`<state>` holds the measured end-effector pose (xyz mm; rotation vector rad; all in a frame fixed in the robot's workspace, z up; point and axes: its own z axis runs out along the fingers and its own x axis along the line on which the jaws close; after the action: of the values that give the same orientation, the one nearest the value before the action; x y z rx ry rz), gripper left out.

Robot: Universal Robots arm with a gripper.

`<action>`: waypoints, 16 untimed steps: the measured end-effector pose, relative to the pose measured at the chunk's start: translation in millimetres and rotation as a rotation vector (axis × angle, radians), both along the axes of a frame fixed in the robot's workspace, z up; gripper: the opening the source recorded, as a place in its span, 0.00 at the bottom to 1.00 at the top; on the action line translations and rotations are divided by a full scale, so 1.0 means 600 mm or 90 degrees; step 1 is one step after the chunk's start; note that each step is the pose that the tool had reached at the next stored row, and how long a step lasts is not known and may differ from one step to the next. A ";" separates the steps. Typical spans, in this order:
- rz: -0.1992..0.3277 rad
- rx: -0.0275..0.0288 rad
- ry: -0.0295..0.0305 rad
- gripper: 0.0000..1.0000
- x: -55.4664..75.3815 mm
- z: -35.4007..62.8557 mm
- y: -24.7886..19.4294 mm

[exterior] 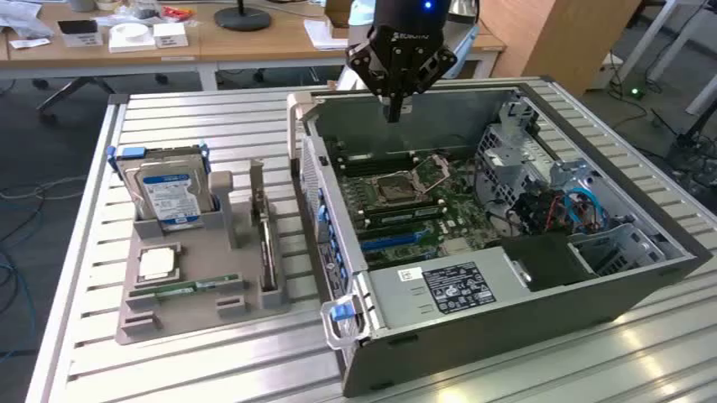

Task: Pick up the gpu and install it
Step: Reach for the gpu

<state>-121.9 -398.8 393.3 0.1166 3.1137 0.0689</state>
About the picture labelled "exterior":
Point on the white barcode sticker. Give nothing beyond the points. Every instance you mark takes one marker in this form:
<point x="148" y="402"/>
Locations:
<point x="410" y="275"/>

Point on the white card with red print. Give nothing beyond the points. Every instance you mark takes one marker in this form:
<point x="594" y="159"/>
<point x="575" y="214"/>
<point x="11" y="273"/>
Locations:
<point x="28" y="43"/>

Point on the green motherboard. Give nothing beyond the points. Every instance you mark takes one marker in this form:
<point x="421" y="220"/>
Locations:
<point x="447" y="218"/>

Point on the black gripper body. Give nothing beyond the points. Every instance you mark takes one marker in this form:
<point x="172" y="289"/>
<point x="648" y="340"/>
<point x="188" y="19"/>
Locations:
<point x="409" y="25"/>

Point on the small white box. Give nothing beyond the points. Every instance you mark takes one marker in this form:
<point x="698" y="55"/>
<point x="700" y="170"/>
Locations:
<point x="170" y="35"/>

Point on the grey power supply unit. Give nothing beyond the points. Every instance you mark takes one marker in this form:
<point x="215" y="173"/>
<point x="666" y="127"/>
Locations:
<point x="391" y="302"/>

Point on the white desk frame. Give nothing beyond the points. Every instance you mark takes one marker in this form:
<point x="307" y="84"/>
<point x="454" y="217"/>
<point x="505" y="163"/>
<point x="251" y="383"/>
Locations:
<point x="644" y="40"/>

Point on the green RAM stick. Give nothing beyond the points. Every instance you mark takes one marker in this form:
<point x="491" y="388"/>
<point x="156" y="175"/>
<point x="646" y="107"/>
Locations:
<point x="184" y="286"/>

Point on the black power connectors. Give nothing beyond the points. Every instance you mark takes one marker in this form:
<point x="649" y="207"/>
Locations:
<point x="531" y="212"/>

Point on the black chair base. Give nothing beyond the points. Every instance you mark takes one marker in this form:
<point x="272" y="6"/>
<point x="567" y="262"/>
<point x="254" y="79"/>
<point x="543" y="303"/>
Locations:
<point x="72" y="90"/>

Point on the orange plastic parts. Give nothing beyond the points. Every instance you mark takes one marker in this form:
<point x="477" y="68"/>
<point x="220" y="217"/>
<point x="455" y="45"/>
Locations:
<point x="175" y="13"/>

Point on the white cup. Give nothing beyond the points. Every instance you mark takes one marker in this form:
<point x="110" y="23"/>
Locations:
<point x="108" y="4"/>

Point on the black lamp base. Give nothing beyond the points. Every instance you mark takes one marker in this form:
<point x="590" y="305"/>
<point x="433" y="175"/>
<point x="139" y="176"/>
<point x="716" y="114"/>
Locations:
<point x="242" y="19"/>

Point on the black plastic shroud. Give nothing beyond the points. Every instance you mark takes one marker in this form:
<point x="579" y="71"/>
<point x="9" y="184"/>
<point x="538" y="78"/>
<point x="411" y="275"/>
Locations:
<point x="543" y="260"/>

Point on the white tape roll on box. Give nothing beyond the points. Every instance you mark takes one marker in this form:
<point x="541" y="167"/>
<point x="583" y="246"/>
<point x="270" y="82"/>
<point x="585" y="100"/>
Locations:
<point x="131" y="38"/>

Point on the grey cup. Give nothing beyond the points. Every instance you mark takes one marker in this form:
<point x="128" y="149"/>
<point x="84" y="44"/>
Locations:
<point x="81" y="5"/>

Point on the wooden desk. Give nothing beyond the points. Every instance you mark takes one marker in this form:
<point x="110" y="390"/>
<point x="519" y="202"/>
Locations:
<point x="84" y="56"/>
<point x="263" y="42"/>

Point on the black power supply label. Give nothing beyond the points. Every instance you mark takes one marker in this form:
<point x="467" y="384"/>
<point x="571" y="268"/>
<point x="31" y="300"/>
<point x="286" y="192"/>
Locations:
<point x="459" y="289"/>

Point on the white paper stack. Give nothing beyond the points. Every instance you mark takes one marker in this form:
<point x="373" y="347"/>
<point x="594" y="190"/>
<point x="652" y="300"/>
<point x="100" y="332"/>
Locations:
<point x="324" y="35"/>

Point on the brown cardboard box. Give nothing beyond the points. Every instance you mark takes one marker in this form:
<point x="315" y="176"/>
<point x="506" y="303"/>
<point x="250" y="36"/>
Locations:
<point x="338" y="12"/>

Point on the open grey PC case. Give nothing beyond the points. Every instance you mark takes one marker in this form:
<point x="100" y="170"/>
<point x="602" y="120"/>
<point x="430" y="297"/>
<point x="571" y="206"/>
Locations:
<point x="559" y="319"/>

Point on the silver disk bay with slots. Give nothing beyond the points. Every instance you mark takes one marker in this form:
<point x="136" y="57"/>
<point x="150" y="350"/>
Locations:
<point x="616" y="252"/>

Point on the silver disk bay cage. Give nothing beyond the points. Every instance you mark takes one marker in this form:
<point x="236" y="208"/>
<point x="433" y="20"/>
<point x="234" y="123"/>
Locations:
<point x="503" y="168"/>

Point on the silver CPU chip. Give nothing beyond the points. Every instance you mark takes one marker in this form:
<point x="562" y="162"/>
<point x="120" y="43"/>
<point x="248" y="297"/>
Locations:
<point x="158" y="264"/>

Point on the white box with black top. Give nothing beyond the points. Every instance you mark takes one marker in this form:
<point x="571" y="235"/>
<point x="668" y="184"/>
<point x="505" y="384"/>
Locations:
<point x="80" y="33"/>

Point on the wooden cabinet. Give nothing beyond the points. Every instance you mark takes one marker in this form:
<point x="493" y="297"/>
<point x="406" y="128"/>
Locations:
<point x="559" y="38"/>

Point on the clear plastic bags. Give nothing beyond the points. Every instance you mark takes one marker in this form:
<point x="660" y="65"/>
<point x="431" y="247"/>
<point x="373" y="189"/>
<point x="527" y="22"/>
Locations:
<point x="23" y="19"/>

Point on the silver finned heatsink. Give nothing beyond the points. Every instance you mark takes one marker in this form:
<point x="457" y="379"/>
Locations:
<point x="458" y="247"/>

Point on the grey printed parts rack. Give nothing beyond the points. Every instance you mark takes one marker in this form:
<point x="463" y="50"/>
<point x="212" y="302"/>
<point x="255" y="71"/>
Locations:
<point x="196" y="310"/>

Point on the hard disk in blue caddy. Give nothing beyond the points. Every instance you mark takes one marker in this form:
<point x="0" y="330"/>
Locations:
<point x="168" y="197"/>

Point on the CPU socket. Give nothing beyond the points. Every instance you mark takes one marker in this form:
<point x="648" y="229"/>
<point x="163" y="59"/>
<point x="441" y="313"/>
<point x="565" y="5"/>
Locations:
<point x="394" y="189"/>

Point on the device with green light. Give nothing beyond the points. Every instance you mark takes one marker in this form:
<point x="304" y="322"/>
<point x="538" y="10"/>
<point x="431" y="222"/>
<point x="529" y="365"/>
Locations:
<point x="636" y="91"/>

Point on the green Nvidia graphics card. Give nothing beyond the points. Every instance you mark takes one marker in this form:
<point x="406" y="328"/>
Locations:
<point x="267" y="252"/>

